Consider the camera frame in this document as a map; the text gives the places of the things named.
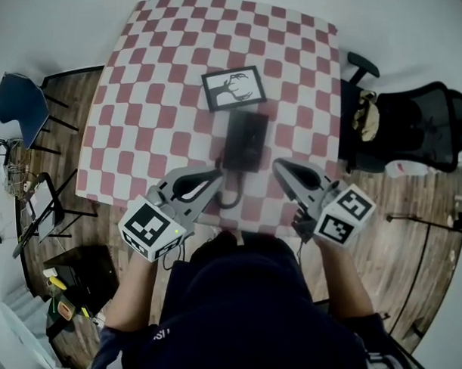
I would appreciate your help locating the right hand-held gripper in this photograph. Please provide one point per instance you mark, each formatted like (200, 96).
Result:
(345, 217)

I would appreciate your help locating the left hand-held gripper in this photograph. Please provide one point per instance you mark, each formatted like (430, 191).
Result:
(151, 228)

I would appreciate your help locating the person's right forearm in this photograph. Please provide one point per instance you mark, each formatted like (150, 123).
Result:
(344, 282)

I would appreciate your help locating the person's left forearm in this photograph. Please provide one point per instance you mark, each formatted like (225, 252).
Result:
(133, 297)

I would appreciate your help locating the black box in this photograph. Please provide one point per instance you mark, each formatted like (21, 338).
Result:
(90, 279)
(254, 141)

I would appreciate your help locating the beige cloth bag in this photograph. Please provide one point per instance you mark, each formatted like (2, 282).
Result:
(366, 114)

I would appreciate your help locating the white plastic bag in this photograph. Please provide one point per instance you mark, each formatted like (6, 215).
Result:
(408, 168)

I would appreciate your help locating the red white checkered tablecloth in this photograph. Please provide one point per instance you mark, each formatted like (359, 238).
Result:
(155, 88)

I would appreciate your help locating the black framed antler picture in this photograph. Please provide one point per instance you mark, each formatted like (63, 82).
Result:
(233, 88)

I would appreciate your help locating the black tripod rod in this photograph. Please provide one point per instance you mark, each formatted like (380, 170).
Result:
(421, 222)

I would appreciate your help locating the black mesh office chair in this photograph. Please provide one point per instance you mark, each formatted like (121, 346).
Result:
(422, 124)

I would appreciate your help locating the black metal stand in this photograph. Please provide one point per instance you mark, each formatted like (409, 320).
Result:
(54, 209)

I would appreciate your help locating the silver laptop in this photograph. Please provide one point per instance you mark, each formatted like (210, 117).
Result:
(49, 228)

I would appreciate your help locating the person's dark blue shirt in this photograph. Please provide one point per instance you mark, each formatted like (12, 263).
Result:
(251, 323)

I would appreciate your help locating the yellow object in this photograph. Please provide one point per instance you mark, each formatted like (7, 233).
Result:
(57, 283)

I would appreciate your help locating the small white cup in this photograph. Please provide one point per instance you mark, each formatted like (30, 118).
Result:
(49, 272)

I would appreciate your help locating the tan orange object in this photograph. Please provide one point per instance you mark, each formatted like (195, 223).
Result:
(65, 310)

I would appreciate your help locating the blue chair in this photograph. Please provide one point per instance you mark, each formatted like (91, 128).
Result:
(22, 108)

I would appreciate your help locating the black router with antennas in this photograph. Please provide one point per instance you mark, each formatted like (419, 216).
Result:
(1, 150)

